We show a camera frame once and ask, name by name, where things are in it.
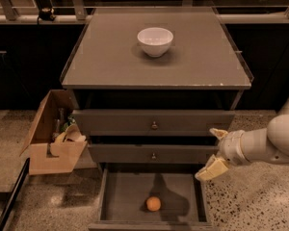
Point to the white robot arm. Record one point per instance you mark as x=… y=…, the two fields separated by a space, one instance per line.
x=270 y=144

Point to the white ceramic bowl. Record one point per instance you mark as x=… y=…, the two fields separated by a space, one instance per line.
x=155 y=41

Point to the brown cardboard box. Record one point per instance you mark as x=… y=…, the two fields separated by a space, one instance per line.
x=46 y=155

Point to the brass drawer knob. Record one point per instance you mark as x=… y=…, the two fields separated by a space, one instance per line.
x=153 y=157
x=154 y=125

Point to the black bar on floor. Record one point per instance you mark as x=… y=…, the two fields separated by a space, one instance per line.
x=14 y=194

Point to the grey top drawer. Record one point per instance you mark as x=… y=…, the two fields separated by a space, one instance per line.
x=160 y=123

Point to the grey drawer cabinet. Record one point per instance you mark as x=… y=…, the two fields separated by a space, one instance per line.
x=201 y=71

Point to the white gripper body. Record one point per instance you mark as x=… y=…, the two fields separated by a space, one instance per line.
x=230 y=146

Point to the green bottle in box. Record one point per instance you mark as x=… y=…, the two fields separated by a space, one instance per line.
x=69 y=121

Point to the brass top drawer knob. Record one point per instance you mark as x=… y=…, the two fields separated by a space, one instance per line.
x=154 y=125

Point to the grey open bottom drawer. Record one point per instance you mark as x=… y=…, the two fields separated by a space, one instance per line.
x=126 y=187

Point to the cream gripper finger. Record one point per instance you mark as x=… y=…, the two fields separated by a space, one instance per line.
x=218 y=133
x=214 y=167

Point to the grey middle drawer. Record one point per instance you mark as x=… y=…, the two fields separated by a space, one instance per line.
x=151 y=153

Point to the brass middle drawer knob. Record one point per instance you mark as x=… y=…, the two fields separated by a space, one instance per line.
x=153 y=157

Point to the crumpled paper in box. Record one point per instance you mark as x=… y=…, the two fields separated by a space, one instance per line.
x=72 y=133

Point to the orange fruit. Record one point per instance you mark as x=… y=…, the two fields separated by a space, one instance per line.
x=153 y=204

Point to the small black device on ledge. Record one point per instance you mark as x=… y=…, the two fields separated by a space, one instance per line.
x=47 y=14

